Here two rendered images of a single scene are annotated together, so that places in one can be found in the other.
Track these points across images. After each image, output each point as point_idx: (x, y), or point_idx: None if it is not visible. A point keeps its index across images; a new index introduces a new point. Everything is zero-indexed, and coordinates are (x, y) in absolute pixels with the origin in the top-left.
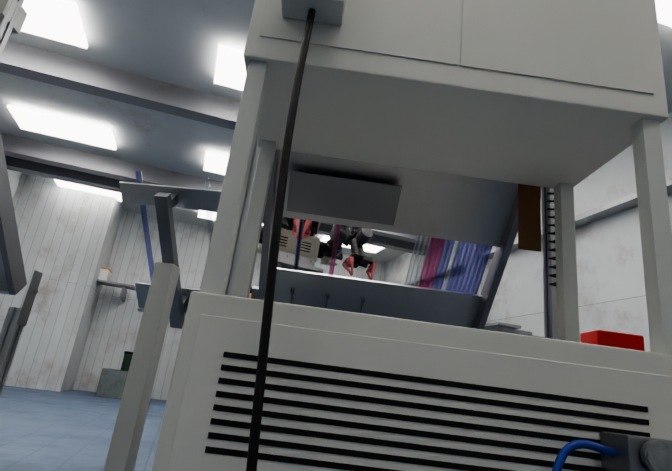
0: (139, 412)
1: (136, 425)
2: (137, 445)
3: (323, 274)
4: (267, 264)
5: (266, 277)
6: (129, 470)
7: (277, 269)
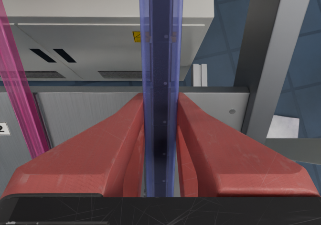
0: (311, 140)
1: (304, 140)
2: (293, 154)
3: (52, 89)
4: (244, 30)
5: (236, 77)
6: (283, 148)
7: (216, 87)
